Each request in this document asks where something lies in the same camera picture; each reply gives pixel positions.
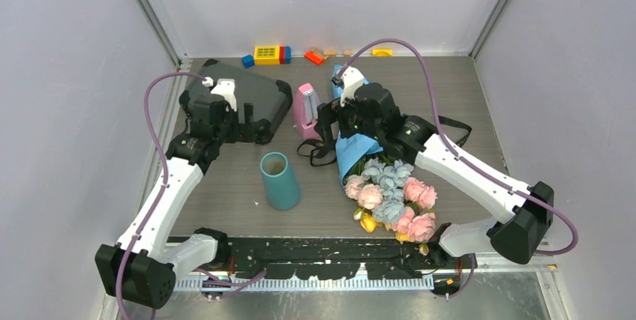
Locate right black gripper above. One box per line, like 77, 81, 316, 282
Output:
316, 94, 383, 144

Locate blue flower bouquet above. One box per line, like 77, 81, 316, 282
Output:
331, 64, 440, 257

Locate black ribbon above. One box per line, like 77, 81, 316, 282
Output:
296, 115, 473, 167

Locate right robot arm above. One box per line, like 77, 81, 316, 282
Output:
316, 83, 554, 268

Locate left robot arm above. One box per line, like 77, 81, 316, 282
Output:
94, 95, 239, 314

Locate teal vase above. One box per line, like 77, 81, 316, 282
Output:
259, 152, 301, 211

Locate grey black case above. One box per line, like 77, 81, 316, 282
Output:
199, 58, 293, 145

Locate pink metronome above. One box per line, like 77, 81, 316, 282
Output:
292, 83, 320, 140

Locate yellow arch toy block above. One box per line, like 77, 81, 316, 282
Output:
371, 48, 393, 57

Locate blue toy cube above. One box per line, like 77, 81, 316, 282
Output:
241, 55, 255, 69

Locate orange red toy block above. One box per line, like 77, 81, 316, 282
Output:
304, 51, 324, 65

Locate red blue toy block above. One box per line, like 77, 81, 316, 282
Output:
278, 46, 292, 64

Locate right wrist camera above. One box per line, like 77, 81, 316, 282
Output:
331, 65, 367, 106

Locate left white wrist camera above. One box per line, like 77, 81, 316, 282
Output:
201, 76, 237, 112

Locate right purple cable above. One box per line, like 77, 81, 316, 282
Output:
337, 37, 580, 301

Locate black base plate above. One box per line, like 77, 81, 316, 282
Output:
201, 237, 471, 280

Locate aluminium frame rail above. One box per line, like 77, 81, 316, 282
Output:
105, 238, 559, 293

